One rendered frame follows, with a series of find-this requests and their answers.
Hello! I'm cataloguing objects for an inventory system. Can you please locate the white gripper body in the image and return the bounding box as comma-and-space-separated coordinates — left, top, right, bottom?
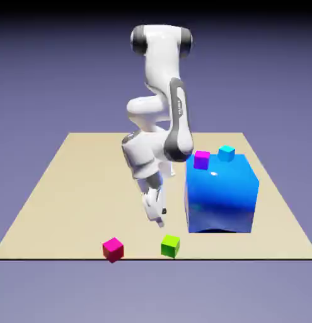
142, 187, 168, 222

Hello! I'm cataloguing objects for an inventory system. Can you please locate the small pink cube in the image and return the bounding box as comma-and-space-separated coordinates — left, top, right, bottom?
101, 237, 125, 264

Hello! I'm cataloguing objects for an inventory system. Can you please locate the large blue box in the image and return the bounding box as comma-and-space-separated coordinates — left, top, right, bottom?
185, 153, 260, 233

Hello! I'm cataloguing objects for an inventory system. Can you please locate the small cyan cube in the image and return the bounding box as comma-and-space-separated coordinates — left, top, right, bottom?
217, 144, 236, 163

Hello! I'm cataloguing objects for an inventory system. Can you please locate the small purple cube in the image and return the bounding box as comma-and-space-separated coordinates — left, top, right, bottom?
193, 150, 211, 170

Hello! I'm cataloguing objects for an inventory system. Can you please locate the small green cube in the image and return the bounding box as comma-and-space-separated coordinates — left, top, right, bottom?
160, 233, 181, 259

